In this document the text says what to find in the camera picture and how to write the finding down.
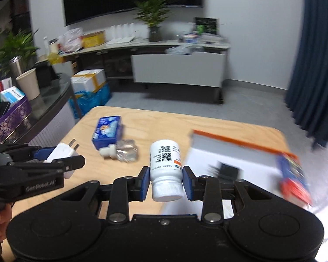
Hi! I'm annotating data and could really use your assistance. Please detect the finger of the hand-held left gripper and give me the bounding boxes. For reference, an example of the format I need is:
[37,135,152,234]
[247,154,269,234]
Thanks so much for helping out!
[7,155,86,172]
[0,143,57,161]

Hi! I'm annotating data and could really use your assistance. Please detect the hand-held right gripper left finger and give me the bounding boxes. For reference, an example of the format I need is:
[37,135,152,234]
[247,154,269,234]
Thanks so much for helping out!
[59,166,151,223]

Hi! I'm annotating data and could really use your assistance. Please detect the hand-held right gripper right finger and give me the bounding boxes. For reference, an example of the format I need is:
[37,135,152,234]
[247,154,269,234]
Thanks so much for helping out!
[183,166,274,223]

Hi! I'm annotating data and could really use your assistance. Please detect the white plug adapter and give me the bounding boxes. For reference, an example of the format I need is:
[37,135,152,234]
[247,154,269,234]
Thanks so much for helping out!
[46,139,81,180]

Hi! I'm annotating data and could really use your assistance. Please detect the white pill bottle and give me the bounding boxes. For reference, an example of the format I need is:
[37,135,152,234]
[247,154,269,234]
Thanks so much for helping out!
[149,140,185,203]

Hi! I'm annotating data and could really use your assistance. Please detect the small black object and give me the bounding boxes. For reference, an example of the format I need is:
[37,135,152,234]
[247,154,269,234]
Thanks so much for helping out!
[208,162,244,182]

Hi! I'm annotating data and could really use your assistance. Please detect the orange and white box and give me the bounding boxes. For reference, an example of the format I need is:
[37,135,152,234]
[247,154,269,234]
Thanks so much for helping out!
[186,129,314,211]

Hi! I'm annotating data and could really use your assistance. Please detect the person's left hand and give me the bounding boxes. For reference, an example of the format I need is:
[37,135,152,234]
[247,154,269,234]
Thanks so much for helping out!
[0,205,14,242]

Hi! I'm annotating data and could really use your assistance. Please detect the clear bottle with white cap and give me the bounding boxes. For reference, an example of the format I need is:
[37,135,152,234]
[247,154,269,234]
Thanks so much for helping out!
[99,139,139,162]

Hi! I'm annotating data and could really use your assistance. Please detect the purple patterned tin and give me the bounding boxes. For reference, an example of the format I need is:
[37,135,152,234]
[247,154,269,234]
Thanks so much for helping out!
[0,95,33,145]

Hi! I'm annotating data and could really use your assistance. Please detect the blue printed box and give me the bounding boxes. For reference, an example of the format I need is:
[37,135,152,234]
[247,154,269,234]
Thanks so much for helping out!
[92,115,124,150]

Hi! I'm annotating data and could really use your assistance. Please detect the round dark side table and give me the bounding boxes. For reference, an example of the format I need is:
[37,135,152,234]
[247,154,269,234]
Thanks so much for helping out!
[0,72,77,145]

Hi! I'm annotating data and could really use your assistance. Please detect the black phone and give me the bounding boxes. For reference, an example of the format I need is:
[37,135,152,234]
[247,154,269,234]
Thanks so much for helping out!
[0,102,11,126]

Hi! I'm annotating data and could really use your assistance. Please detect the blue woven bag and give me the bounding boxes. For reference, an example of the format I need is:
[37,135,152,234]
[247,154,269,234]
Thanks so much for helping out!
[68,83,112,119]

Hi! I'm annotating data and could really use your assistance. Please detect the light blue and white box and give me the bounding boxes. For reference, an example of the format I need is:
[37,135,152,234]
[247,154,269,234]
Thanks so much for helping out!
[0,86,26,104]

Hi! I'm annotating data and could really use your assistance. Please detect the beige paper cup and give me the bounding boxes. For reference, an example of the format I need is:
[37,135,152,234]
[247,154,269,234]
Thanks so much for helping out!
[16,68,41,101]

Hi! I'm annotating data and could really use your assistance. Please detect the white cardboard box yellow tape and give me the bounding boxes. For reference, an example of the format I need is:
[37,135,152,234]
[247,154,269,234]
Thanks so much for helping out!
[70,69,107,93]

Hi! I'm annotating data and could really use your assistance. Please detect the green plant in metal pot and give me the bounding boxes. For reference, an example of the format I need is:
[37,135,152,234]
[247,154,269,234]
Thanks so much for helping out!
[0,29,40,80]

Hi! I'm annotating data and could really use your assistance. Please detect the yellow bag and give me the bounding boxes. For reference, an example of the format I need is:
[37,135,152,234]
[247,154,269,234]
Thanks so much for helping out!
[48,53,65,64]

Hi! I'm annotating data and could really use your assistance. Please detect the grey television cabinet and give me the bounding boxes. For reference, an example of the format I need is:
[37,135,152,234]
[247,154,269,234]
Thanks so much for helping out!
[48,34,232,104]

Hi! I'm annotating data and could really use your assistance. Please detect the white cabinet drawer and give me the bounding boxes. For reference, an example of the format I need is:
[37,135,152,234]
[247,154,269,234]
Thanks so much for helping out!
[131,51,226,88]

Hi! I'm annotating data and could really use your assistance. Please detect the white plastic bag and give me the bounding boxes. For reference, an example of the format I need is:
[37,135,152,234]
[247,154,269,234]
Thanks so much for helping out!
[57,28,84,53]

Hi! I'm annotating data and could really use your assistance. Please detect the clear plastic bag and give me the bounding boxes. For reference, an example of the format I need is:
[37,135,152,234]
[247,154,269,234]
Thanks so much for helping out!
[165,45,206,56]

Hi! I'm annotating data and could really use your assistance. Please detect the white router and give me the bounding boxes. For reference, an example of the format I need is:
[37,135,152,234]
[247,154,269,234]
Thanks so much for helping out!
[106,23,150,44]

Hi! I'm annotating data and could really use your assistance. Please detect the small blue and white box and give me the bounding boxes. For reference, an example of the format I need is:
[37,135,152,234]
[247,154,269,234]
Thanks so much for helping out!
[183,34,202,44]

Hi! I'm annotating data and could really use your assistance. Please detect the clear plastic tray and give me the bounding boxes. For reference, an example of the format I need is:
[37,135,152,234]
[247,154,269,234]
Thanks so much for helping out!
[202,33,230,46]

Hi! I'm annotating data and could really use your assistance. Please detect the potted bamboo in glass vase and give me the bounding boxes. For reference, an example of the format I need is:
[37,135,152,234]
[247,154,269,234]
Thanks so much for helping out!
[134,0,176,43]

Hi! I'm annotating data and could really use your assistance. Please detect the black and green box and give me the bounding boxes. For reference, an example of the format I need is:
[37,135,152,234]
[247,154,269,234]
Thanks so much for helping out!
[194,17,221,35]

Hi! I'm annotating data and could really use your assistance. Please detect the dark blue curtain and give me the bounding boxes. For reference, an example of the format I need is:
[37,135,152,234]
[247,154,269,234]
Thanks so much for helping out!
[284,0,328,149]

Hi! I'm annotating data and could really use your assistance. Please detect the dark wall shelf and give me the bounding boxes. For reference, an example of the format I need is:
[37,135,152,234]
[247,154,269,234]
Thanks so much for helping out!
[0,0,31,33]

